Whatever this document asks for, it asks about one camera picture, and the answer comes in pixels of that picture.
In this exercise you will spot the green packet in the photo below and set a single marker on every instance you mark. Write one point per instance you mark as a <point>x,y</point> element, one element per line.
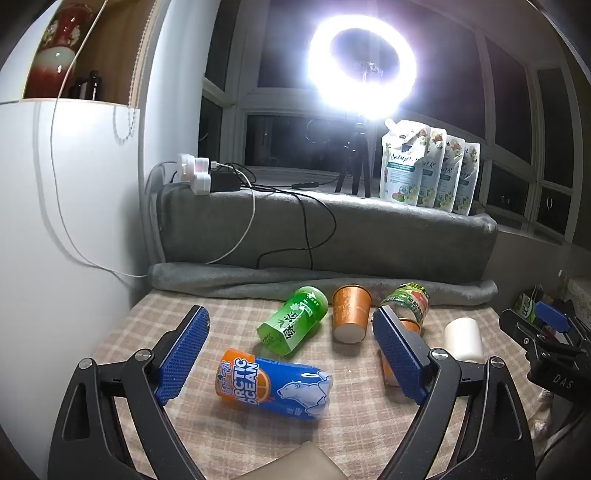
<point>525,308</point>

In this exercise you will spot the white plug charger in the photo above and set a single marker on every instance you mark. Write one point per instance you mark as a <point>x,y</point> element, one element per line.
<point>202,183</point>

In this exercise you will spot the orange paper cup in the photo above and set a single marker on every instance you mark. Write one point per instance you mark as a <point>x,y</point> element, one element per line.
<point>351,311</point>

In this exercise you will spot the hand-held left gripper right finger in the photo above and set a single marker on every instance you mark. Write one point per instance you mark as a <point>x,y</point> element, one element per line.
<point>399,355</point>

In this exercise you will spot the beige flat object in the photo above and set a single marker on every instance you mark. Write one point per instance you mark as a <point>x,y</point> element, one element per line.
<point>310,461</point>

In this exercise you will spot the white power strip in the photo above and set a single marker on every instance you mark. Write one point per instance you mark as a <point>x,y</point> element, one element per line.
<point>187,164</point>

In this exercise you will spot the white cabinet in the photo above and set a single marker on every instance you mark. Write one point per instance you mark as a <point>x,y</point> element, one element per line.
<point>27,230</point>

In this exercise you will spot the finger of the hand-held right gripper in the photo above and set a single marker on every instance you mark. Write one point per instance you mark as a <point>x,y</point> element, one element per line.
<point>519,330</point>
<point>551,316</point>

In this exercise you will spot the white floral refill pouch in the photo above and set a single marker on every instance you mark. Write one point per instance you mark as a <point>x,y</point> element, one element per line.
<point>404,161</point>
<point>434,170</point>
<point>451,180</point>
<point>468,184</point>

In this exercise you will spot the white cup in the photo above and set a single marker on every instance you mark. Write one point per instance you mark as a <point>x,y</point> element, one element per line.
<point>464,339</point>

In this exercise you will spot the Arctic Ocean blue orange can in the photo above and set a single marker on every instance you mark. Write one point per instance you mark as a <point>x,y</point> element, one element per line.
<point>272,385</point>

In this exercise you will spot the grey blanket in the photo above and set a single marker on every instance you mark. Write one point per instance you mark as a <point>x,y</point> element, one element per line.
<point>369,240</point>

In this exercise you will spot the green and red printed cup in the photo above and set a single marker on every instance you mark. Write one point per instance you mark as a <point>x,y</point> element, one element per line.
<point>408,297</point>

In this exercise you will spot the black power adapter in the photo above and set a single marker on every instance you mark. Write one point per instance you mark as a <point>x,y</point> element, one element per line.
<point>225,181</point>

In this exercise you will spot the black tripod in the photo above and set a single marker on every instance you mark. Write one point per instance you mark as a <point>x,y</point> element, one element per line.
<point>354,157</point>

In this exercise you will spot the green tea bottle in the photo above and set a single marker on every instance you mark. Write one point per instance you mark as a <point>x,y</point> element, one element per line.
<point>293,325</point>

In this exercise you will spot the red and white vase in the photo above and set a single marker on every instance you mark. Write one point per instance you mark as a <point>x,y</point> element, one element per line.
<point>55,60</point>

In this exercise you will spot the dark bottle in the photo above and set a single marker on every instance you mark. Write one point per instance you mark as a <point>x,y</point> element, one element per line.
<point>90,85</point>

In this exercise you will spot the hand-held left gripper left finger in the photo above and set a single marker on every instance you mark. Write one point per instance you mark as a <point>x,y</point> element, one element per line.
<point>182,355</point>

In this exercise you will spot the plain orange cup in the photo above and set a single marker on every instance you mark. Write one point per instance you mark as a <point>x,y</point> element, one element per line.
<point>391,369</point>

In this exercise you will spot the checked tablecloth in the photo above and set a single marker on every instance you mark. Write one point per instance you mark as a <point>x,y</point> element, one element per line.
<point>351,415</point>

